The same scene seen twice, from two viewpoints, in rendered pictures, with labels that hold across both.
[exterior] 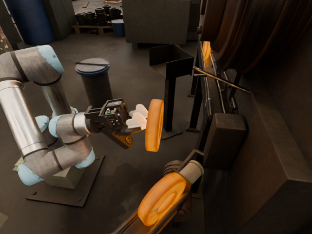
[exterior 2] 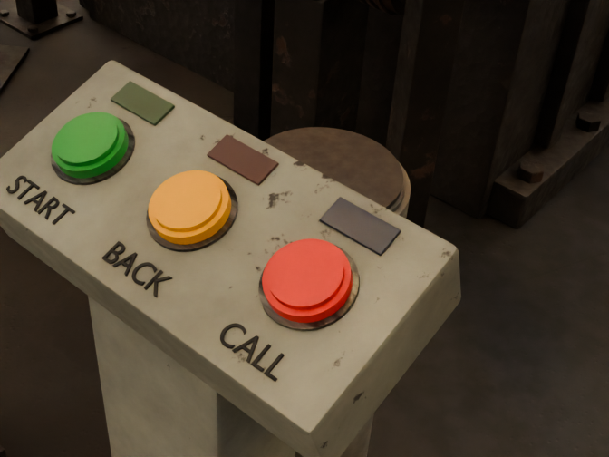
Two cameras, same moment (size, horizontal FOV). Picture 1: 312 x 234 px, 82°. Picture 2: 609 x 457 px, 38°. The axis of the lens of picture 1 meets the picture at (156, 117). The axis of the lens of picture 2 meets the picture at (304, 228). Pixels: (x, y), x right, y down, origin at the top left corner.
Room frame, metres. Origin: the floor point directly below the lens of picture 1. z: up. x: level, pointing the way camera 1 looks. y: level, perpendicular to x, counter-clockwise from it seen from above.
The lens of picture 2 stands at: (-0.10, 0.83, 0.87)
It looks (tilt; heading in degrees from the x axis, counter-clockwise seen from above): 40 degrees down; 299
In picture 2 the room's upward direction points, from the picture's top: 4 degrees clockwise
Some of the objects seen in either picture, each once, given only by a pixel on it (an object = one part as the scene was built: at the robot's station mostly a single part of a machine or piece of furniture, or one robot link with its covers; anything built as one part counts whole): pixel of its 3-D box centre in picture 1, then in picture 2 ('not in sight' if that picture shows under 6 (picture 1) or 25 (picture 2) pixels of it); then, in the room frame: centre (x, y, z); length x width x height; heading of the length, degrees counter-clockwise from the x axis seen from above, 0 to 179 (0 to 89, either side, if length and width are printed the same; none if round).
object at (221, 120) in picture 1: (222, 144); not in sight; (0.43, -0.25, 0.68); 0.11 x 0.08 x 0.24; 81
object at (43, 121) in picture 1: (42, 129); not in sight; (0.70, 0.63, 0.48); 0.13 x 0.12 x 0.14; 125
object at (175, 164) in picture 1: (173, 208); (340, 86); (0.36, -0.09, 0.27); 0.22 x 0.13 x 0.53; 171
